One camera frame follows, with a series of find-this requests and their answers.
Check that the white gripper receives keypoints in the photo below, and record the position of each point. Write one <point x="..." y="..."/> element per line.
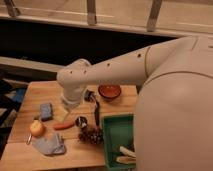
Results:
<point x="70" y="98"/>

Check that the red yellow apple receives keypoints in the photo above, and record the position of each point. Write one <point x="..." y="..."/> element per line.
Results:
<point x="37" y="128"/>

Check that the dark grape bunch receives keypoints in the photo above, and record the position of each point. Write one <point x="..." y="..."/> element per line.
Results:
<point x="91" y="135"/>

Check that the small black can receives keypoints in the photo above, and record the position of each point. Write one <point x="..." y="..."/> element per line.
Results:
<point x="81" y="122"/>

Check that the wooden railing frame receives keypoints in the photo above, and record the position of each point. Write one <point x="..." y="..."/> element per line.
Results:
<point x="172" y="18"/>

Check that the green plastic tray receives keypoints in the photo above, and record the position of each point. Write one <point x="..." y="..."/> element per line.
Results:
<point x="117" y="132"/>

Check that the blue sponge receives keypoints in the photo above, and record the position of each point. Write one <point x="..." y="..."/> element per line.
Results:
<point x="46" y="112"/>

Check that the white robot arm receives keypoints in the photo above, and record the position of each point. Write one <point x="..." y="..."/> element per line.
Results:
<point x="173" y="117"/>

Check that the brown ceramic bowl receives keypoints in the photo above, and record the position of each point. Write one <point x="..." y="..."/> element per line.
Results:
<point x="109" y="91"/>

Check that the orange carrot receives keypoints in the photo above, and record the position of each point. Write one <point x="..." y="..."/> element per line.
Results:
<point x="63" y="125"/>

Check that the grey-blue towel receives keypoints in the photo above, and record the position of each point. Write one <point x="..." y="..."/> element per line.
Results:
<point x="52" y="146"/>

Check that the lower corn cob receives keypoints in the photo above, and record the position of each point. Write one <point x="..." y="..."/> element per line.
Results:
<point x="125" y="160"/>

